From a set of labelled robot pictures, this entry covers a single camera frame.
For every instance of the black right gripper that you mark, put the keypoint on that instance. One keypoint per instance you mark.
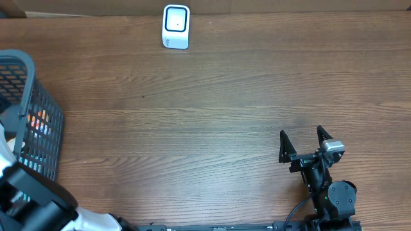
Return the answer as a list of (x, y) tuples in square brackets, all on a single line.
[(301, 161)]

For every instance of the orange tissue pack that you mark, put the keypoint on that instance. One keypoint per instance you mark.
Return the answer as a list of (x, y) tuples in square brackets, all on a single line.
[(39, 123)]

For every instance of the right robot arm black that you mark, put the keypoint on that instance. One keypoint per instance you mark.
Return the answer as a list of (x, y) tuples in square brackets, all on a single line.
[(333, 202)]

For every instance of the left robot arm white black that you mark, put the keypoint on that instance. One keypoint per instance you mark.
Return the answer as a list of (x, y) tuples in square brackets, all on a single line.
[(32, 201)]

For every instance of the white barcode scanner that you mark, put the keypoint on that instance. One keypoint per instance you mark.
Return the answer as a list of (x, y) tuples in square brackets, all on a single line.
[(175, 26)]

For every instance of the grey plastic mesh basket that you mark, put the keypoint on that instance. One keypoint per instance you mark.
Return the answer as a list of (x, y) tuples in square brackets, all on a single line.
[(22, 95)]

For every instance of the cardboard backdrop panel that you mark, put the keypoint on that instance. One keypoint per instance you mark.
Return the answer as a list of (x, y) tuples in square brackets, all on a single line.
[(19, 8)]

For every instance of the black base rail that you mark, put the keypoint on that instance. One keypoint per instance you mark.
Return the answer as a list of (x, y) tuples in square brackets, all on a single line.
[(224, 227)]

